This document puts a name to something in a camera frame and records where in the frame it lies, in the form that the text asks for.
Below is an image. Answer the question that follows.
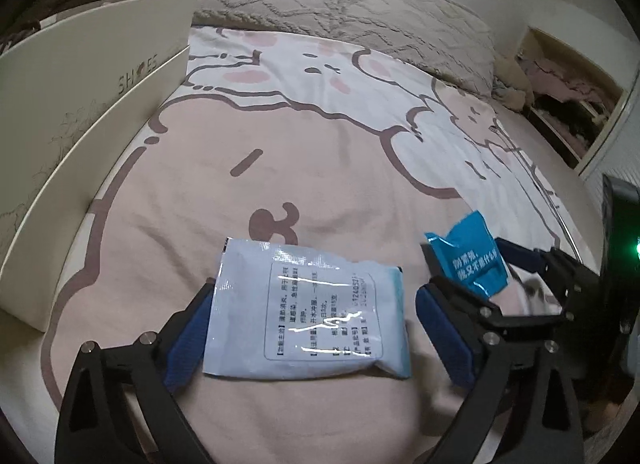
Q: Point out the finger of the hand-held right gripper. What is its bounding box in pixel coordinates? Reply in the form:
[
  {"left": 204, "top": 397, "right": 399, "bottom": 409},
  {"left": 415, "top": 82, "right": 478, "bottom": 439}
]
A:
[
  {"left": 428, "top": 274, "right": 578, "bottom": 335},
  {"left": 494, "top": 238, "right": 602, "bottom": 297}
]

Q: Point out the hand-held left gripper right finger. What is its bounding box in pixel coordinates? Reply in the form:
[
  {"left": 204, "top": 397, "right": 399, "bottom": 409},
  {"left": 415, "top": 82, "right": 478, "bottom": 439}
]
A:
[{"left": 415, "top": 286, "right": 587, "bottom": 464}]

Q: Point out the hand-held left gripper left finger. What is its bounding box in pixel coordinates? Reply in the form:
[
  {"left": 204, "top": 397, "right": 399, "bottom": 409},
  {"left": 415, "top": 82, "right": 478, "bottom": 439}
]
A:
[{"left": 54, "top": 283, "right": 217, "bottom": 464}]

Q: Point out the blue foil packet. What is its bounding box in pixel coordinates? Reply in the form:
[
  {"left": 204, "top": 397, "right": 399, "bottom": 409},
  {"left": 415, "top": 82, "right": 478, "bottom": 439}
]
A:
[{"left": 424, "top": 210, "right": 512, "bottom": 301}]

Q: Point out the white wipes packet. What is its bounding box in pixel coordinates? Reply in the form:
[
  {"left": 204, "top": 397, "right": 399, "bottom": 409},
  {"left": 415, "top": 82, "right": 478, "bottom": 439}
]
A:
[{"left": 201, "top": 237, "right": 414, "bottom": 381}]

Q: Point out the white shoe box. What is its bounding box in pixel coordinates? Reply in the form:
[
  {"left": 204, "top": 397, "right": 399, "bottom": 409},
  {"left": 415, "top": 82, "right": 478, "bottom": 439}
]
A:
[{"left": 0, "top": 0, "right": 201, "bottom": 335}]

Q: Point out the thin metal rod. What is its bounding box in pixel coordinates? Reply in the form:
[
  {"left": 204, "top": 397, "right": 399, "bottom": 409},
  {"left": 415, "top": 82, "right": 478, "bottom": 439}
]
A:
[{"left": 500, "top": 134, "right": 588, "bottom": 269}]

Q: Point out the beige bed sheet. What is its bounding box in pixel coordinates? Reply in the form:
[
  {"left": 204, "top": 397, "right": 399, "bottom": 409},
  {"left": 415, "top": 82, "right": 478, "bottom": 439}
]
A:
[{"left": 492, "top": 104, "right": 606, "bottom": 275}]

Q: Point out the white sliding door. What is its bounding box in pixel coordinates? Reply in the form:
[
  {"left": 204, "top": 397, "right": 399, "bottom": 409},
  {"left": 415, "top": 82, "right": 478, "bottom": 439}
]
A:
[{"left": 579, "top": 88, "right": 640, "bottom": 195}]

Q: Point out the beige crumpled cloth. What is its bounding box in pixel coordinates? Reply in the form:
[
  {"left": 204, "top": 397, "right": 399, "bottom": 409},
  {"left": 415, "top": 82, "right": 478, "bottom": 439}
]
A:
[{"left": 492, "top": 56, "right": 537, "bottom": 110}]

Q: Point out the pile of clothes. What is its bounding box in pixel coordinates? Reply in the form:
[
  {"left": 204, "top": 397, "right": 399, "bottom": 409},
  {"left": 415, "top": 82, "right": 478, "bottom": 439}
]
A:
[{"left": 525, "top": 51, "right": 618, "bottom": 155}]

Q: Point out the wall niche shelf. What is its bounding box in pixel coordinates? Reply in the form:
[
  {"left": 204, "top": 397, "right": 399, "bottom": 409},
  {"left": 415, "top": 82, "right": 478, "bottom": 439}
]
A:
[{"left": 514, "top": 26, "right": 632, "bottom": 169}]

